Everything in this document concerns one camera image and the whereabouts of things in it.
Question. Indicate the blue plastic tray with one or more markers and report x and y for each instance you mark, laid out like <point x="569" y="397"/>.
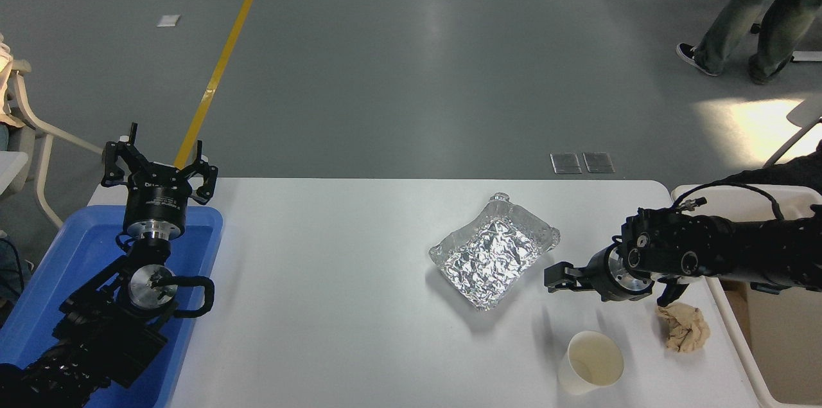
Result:
<point x="70" y="254"/>

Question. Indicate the seated person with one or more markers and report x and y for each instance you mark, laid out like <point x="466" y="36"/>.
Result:
<point x="5" y="80"/>

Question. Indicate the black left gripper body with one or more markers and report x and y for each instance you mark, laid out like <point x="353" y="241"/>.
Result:
<point x="157" y="199"/>

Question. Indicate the crumpled silver foil tray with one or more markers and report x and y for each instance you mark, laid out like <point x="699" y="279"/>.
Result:
<point x="491" y="254"/>

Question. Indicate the crumpled tan paper ball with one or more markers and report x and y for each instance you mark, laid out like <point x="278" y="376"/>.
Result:
<point x="686" y="329"/>

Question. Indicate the metal floor plate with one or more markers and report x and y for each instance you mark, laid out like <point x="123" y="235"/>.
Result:
<point x="598" y="162"/>
<point x="566" y="163"/>

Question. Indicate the white plastic chair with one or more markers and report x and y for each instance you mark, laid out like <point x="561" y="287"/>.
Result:
<point x="45" y="132"/>

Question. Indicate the pale chair with slanted leg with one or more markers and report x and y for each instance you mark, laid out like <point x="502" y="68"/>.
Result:
<point x="806" y="114"/>

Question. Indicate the walking person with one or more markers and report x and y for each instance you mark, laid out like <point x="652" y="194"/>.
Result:
<point x="764" y="3"/>

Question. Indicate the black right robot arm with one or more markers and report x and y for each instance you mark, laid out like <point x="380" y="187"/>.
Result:
<point x="706" y="244"/>

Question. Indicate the white paper cup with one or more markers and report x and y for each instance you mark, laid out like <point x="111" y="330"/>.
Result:
<point x="594" y="363"/>

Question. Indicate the large pale bin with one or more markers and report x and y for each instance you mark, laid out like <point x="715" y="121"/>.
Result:
<point x="790" y="344"/>

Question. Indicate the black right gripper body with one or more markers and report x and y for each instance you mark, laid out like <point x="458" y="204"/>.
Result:
<point x="603" y="276"/>

